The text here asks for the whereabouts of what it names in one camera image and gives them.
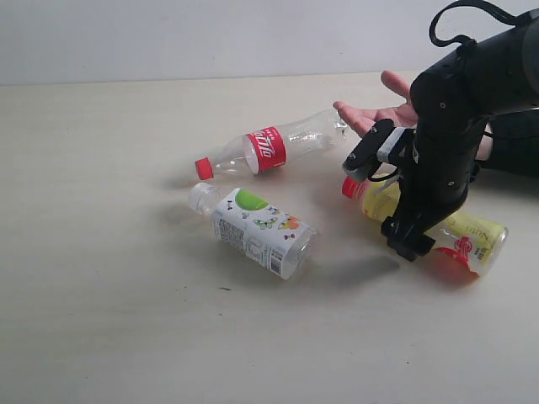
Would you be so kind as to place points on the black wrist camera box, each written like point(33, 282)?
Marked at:
point(370, 149)

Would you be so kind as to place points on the clear cola bottle red label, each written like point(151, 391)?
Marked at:
point(273, 146)

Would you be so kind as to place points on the clear bottle white butterfly label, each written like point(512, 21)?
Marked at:
point(273, 238)

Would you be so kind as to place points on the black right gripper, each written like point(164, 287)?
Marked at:
point(434, 182)

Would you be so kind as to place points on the yellow label bottle red cap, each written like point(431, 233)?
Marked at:
point(469, 239)

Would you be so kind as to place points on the person's open hand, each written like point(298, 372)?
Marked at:
point(403, 115)

